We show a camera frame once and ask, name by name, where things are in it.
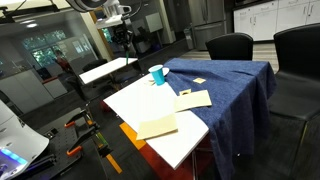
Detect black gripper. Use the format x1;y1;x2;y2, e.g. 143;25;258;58
112;24;133;50

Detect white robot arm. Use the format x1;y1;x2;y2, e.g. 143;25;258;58
66;0;132;51

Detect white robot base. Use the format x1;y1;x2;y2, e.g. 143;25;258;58
0;101;49;180

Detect light blue cup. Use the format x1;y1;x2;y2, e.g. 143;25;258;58
148;65;165;86

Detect white background table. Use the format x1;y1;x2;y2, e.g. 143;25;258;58
79;57;137;84

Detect person in red shirt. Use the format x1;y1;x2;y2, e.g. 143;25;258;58
55;50;85;99

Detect small tan cloth label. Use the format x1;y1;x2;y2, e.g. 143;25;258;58
179;89;192;96

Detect stainless steel refrigerator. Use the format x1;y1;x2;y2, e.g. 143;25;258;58
188;0;227;50

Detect orange black clamp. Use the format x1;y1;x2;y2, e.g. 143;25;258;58
66;125;100;157
63;109;94;130

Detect black chair near fridge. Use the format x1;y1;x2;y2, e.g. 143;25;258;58
205;33;253;61

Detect dark blue cloth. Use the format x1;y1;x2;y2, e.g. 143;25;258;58
165;58;276;180

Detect white kitchen cabinets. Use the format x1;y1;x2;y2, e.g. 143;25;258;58
233;0;320;41

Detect black chair at right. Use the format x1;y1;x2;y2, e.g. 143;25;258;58
268;23;320;157

